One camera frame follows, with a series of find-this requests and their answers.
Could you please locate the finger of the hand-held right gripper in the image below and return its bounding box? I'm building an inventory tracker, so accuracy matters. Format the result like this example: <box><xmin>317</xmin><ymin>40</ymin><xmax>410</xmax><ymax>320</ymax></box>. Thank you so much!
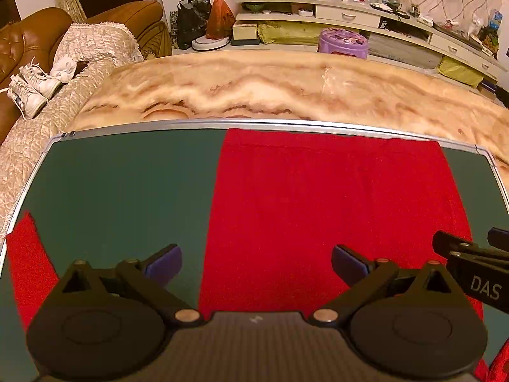
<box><xmin>487</xmin><ymin>227</ymin><xmax>509</xmax><ymax>252</ymax></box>
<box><xmin>433</xmin><ymin>230</ymin><xmax>509</xmax><ymax>272</ymax></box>

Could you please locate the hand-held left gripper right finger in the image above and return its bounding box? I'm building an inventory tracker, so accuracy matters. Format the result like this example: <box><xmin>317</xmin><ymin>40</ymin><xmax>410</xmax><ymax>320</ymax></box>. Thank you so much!
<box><xmin>312</xmin><ymin>244</ymin><xmax>459</xmax><ymax>324</ymax></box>

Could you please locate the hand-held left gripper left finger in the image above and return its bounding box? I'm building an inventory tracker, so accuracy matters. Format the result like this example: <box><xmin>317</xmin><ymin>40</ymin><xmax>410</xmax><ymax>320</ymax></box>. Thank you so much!
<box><xmin>59</xmin><ymin>244</ymin><xmax>202</xmax><ymax>324</ymax></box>

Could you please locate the small green cushion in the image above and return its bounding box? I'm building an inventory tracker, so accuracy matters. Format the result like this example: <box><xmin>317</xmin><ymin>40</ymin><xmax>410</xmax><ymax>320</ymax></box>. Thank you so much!
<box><xmin>437</xmin><ymin>56</ymin><xmax>485</xmax><ymax>88</ymax></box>

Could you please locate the white sneaker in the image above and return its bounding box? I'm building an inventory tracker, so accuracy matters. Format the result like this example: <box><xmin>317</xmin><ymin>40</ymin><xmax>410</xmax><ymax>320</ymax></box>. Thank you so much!
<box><xmin>0</xmin><ymin>75</ymin><xmax>48</xmax><ymax>120</ymax></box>
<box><xmin>18</xmin><ymin>58</ymin><xmax>63</xmax><ymax>100</ymax></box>

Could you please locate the white crumpled cloth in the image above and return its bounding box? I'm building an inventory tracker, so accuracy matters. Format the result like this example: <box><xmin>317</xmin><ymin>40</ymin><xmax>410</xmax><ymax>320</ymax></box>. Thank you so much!
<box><xmin>50</xmin><ymin>56</ymin><xmax>79</xmax><ymax>84</ymax></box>

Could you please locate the white robot vacuum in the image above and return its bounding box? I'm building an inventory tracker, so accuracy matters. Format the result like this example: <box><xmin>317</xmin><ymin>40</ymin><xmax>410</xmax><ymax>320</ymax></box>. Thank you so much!
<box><xmin>192</xmin><ymin>35</ymin><xmax>231</xmax><ymax>52</ymax></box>

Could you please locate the purple plastic stool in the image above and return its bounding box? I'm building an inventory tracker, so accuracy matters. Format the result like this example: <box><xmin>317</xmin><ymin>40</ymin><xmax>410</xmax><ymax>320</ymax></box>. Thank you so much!
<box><xmin>317</xmin><ymin>27</ymin><xmax>370</xmax><ymax>59</ymax></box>

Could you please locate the cream quilted sofa cover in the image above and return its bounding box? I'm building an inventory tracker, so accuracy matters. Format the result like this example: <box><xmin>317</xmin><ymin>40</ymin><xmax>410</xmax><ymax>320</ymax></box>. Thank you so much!
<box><xmin>0</xmin><ymin>22</ymin><xmax>144</xmax><ymax>239</ymax></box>

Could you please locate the large green cushion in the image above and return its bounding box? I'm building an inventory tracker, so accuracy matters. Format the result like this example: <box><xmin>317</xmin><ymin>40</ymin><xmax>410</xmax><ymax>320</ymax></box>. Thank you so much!
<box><xmin>258</xmin><ymin>22</ymin><xmax>331</xmax><ymax>47</ymax></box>

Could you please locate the black bag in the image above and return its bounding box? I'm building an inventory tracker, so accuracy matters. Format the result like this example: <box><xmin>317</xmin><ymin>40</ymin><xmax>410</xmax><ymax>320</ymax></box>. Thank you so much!
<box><xmin>176</xmin><ymin>0</ymin><xmax>212</xmax><ymax>50</ymax></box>

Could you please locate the beige box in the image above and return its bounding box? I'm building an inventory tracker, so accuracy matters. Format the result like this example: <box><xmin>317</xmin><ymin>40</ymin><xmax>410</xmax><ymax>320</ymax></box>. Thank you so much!
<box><xmin>232</xmin><ymin>22</ymin><xmax>259</xmax><ymax>43</ymax></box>

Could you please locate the orange plastic bag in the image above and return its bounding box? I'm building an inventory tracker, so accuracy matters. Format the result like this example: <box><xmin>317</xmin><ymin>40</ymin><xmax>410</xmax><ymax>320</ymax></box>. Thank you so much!
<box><xmin>205</xmin><ymin>0</ymin><xmax>234</xmax><ymax>41</ymax></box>

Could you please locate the white television cabinet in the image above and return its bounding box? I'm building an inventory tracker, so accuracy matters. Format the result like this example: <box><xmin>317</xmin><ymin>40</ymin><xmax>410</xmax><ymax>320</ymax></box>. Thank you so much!
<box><xmin>234</xmin><ymin>0</ymin><xmax>509</xmax><ymax>89</ymax></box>

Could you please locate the brown leather sofa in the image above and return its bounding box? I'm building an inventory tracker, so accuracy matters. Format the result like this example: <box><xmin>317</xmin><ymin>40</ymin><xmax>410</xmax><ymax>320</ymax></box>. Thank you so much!
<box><xmin>0</xmin><ymin>0</ymin><xmax>173</xmax><ymax>144</ymax></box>

